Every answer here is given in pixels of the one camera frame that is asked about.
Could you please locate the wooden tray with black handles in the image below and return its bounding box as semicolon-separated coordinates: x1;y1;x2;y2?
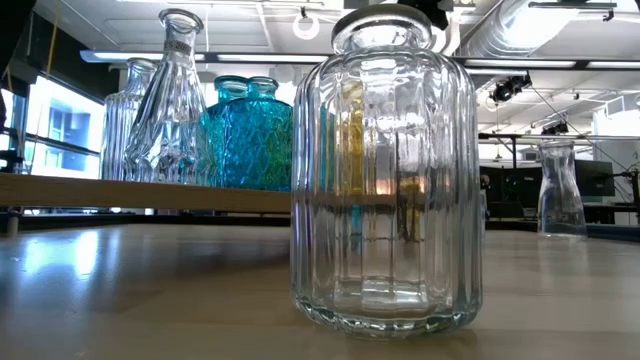
0;172;294;239

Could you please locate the long fluorescent light bar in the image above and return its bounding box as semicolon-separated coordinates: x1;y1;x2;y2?
78;48;640;71

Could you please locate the bright window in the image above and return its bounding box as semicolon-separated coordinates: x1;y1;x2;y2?
0;74;107;181

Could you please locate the small teal glass vase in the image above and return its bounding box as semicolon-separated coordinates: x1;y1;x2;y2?
219;75;295;193

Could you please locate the labelled clear glass carafe vase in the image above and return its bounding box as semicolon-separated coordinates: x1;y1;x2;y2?
123;8;210;185

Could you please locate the black aluminium table frame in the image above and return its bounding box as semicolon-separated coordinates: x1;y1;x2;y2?
0;212;640;245

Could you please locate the black rig camera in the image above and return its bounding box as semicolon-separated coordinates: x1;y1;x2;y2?
541;121;570;137
489;73;532;105

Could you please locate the ribbed clear glass vase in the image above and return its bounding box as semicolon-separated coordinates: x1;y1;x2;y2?
99;56;160;182

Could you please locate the ribbed clear glass jar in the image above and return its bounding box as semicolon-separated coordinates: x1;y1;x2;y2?
289;3;484;341

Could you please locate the black computer monitor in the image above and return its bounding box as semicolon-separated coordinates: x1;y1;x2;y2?
573;158;617;198

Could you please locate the wide teal glass vase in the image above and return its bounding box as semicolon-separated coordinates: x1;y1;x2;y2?
198;74;251;189

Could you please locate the silver ventilation duct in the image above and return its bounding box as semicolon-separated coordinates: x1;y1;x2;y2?
457;0;584;59

